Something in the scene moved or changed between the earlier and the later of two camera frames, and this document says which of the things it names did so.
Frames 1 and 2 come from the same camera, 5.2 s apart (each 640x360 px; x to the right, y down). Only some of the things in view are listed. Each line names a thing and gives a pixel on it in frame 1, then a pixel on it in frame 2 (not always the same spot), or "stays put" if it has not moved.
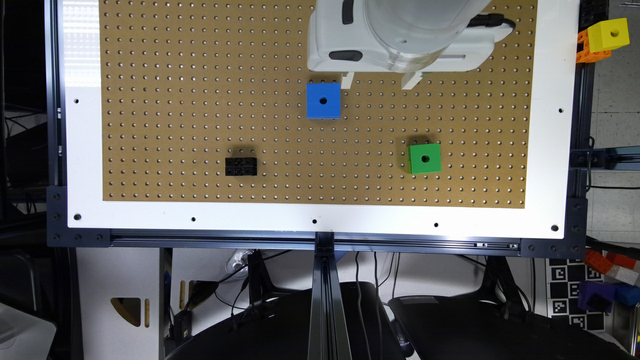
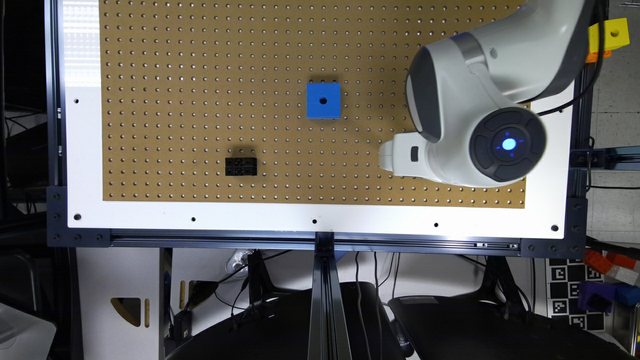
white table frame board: x=549 y=170 stays put
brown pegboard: x=204 y=105 stays put
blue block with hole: x=323 y=100 stays put
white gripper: x=339 y=39 → x=411 y=154
